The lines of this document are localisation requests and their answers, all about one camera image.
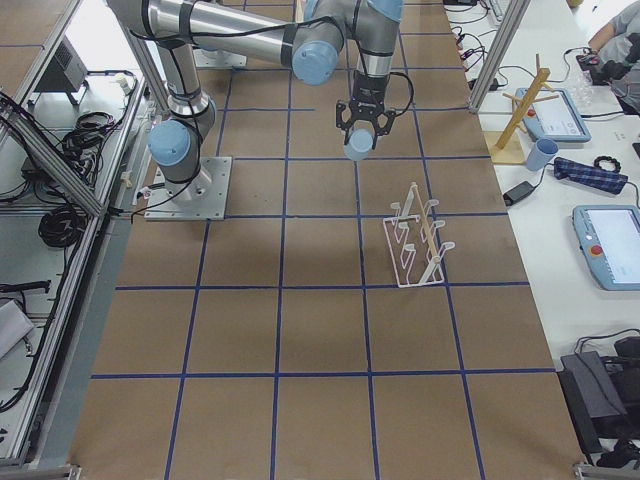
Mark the blue mug on desk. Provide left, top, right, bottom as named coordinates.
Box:
left=525, top=138, right=559, bottom=171

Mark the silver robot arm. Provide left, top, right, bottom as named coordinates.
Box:
left=108, top=1, right=403, bottom=201

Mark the grey electronics box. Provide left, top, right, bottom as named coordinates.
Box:
left=35, top=36, right=88, bottom=106

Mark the white wire rack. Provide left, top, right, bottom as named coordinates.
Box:
left=382, top=182, right=455, bottom=288

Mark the coiled black cable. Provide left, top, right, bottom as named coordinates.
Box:
left=38, top=202, right=84, bottom=250

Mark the aluminium frame post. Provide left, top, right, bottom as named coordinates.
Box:
left=469, top=0, right=530, bottom=114

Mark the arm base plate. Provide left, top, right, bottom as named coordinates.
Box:
left=192, top=47, right=247, bottom=70
left=143, top=156, right=232, bottom=221

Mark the wooden mug tree stand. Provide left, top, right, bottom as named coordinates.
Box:
left=483, top=55, right=559, bottom=165

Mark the light blue plastic cup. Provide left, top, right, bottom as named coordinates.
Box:
left=343, top=129, right=373, bottom=161

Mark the near teach pendant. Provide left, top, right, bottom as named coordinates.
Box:
left=572, top=205, right=639, bottom=291

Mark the teach pendant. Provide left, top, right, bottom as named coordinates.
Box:
left=522, top=88, right=591, bottom=143
left=572, top=205, right=639, bottom=291

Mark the black ring part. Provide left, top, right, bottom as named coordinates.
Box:
left=593, top=155, right=621, bottom=173

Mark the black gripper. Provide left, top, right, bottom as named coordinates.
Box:
left=335, top=70, right=398, bottom=148

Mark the far teach pendant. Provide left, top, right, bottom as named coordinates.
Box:
left=522, top=88, right=591, bottom=143

